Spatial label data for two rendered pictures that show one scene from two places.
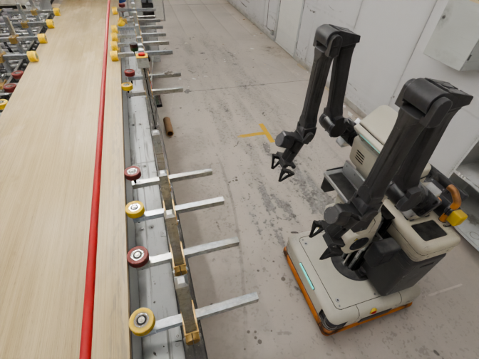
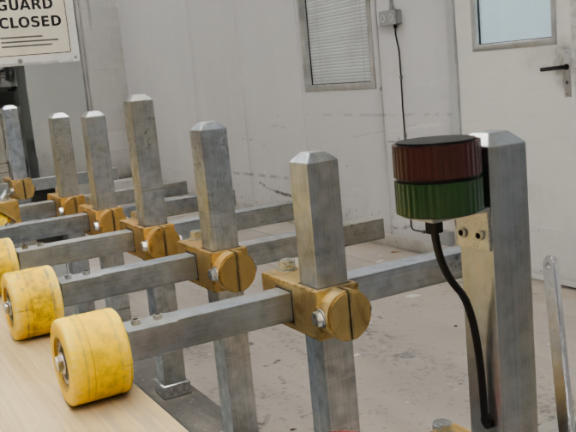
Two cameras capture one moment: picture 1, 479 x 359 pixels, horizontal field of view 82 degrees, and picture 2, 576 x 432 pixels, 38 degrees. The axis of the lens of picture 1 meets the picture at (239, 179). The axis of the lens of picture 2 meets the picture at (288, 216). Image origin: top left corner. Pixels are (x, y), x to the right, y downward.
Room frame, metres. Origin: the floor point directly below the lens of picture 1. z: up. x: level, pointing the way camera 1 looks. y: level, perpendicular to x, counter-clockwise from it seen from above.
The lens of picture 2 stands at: (1.65, 1.05, 1.18)
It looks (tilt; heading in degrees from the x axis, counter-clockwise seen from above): 10 degrees down; 352
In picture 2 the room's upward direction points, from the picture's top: 5 degrees counter-clockwise
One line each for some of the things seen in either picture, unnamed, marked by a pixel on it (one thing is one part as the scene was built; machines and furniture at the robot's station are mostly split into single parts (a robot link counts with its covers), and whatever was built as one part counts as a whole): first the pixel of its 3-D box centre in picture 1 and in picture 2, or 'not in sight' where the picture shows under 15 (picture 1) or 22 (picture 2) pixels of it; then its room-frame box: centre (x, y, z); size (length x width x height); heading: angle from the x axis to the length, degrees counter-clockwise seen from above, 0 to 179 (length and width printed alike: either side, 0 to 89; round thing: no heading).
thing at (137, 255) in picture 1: (140, 261); not in sight; (0.56, 0.38, 0.85); 0.08 x 0.08 x 0.11
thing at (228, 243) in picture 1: (189, 253); not in sight; (0.63, 0.19, 0.83); 0.43 x 0.03 x 0.04; 110
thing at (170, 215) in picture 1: (177, 251); not in sight; (0.57, 0.22, 0.92); 0.04 x 0.04 x 0.48; 20
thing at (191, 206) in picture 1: (179, 209); not in sight; (0.86, 0.28, 0.83); 0.43 x 0.03 x 0.04; 110
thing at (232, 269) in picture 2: not in sight; (215, 263); (2.70, 1.01, 0.95); 0.14 x 0.06 x 0.05; 20
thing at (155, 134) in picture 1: (162, 170); not in sight; (1.04, 0.40, 0.91); 0.04 x 0.04 x 0.48; 20
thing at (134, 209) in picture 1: (136, 214); not in sight; (0.79, 0.46, 0.85); 0.08 x 0.08 x 0.11
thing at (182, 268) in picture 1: (178, 258); not in sight; (0.59, 0.23, 0.83); 0.14 x 0.06 x 0.05; 20
